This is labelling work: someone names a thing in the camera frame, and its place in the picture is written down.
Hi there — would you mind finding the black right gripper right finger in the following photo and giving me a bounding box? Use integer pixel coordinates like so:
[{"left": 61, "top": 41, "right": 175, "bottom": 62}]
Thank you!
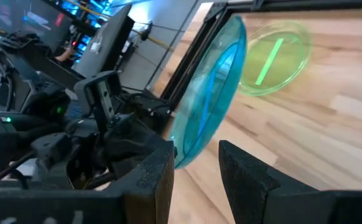
[{"left": 218, "top": 139, "right": 362, "bottom": 224}]

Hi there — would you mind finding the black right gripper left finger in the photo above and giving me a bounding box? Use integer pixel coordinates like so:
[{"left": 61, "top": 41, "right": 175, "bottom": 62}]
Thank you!
[{"left": 0, "top": 139, "right": 175, "bottom": 224}]

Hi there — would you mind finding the translucent blue plastic plate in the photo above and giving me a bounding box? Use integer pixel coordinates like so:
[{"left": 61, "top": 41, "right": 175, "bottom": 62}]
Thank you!
[{"left": 169, "top": 14, "right": 248, "bottom": 170}]

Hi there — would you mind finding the translucent green plastic plate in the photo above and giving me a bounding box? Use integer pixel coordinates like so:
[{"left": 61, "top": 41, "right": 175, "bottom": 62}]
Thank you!
[{"left": 238, "top": 19, "right": 313, "bottom": 96}]

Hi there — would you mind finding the small white adapter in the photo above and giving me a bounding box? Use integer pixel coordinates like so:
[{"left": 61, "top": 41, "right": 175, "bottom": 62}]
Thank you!
[{"left": 89, "top": 40, "right": 103, "bottom": 54}]

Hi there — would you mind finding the dark grey desk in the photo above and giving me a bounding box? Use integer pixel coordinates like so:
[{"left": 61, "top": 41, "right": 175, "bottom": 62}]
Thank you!
[{"left": 73, "top": 4, "right": 136, "bottom": 78}]

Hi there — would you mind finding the person's hand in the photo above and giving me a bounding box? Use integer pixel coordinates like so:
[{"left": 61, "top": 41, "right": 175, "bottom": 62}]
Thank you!
[{"left": 55, "top": 46, "right": 76, "bottom": 62}]

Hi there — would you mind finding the black cloth bundle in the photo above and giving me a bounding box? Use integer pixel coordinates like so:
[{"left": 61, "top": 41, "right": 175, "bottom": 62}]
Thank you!
[{"left": 0, "top": 30, "right": 53, "bottom": 58}]

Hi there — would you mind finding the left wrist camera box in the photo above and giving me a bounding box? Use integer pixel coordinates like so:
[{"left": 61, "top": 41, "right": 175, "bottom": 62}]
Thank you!
[{"left": 73, "top": 70, "right": 123, "bottom": 125}]

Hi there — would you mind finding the thin yellow cable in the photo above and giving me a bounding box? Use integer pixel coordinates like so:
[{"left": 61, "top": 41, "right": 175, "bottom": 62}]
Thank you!
[{"left": 130, "top": 28, "right": 175, "bottom": 52}]

